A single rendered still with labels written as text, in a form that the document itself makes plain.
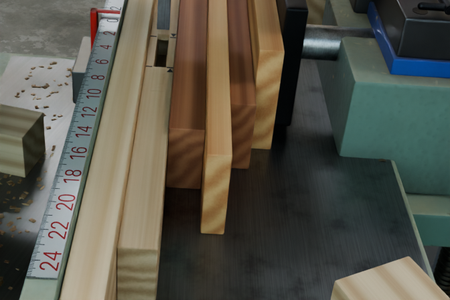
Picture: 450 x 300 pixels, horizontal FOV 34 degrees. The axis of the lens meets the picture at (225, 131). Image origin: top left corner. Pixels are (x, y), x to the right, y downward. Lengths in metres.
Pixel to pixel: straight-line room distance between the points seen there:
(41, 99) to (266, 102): 0.31
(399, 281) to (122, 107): 0.19
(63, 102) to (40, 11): 2.06
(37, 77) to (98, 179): 0.40
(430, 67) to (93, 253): 0.26
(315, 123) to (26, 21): 2.23
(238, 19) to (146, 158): 0.18
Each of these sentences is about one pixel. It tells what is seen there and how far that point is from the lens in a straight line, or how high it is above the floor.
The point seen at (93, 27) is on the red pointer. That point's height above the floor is 0.95.
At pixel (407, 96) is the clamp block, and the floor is 0.95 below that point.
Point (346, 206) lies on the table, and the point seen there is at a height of 0.90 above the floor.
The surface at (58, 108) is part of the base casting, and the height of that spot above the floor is 0.80.
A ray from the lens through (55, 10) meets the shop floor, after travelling 2.79.
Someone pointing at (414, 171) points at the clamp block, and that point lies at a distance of 0.53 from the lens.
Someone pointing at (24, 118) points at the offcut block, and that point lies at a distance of 0.64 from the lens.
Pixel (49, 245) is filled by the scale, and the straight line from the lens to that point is 0.34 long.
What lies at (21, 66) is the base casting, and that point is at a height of 0.80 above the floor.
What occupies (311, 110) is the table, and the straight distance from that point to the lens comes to 0.56.
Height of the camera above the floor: 1.19
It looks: 34 degrees down
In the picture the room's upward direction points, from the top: 6 degrees clockwise
